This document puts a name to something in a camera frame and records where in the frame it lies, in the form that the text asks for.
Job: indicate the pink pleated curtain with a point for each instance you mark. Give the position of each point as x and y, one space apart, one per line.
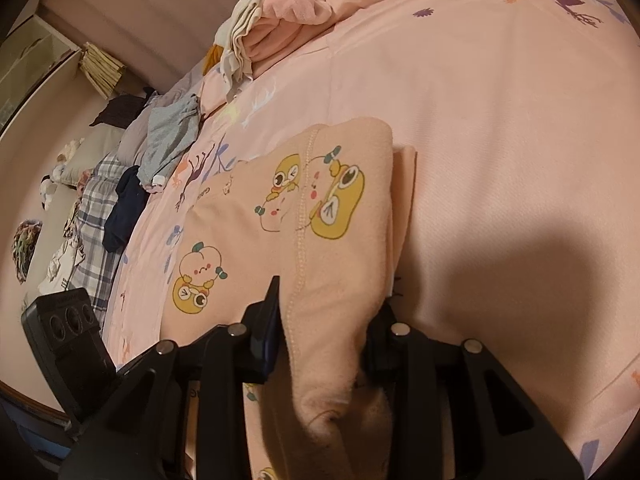
159 40

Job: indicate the navy dark garment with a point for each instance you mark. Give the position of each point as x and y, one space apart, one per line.
131 201

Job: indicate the white folded garment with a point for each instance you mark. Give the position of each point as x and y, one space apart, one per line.
235 65

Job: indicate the peach cartoon print garment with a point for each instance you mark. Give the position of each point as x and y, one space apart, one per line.
326 213

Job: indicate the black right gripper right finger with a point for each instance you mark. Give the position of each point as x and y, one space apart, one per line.
411 368

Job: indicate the grey small garment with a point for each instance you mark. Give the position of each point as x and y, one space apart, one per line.
172 130

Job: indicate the plaid checked cloth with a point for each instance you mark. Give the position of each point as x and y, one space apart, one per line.
80 260

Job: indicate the pink printed bed sheet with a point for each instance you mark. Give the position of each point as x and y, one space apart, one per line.
522 247

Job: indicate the black cloth near headboard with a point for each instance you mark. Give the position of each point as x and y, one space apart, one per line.
122 110

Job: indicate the stack of books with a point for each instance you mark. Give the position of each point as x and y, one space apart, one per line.
101 69

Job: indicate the white pillow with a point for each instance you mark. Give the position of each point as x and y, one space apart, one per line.
81 155

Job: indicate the white goose plush toy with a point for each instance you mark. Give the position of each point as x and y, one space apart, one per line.
212 57

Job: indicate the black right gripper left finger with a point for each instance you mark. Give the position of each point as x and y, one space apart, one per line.
237 354

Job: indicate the pink crumpled garment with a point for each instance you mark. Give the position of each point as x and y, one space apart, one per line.
278 24

